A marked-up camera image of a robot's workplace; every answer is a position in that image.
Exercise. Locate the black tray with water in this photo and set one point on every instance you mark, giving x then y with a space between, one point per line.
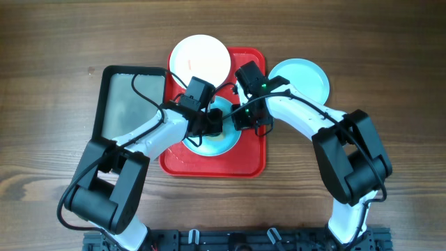
128 98

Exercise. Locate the white round plate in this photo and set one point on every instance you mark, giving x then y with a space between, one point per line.
201 56

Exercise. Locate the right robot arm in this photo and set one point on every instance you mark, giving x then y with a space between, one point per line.
351 158

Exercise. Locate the teal plate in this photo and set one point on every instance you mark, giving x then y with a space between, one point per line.
305 76
215 145

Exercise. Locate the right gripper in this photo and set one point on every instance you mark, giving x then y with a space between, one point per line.
240 123

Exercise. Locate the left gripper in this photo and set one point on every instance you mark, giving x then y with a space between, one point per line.
217 127

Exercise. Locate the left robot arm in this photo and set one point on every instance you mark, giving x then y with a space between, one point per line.
105 192

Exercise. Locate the red plastic tray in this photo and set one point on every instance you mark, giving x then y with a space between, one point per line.
245 159

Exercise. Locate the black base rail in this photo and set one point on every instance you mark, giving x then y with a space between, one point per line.
375 238

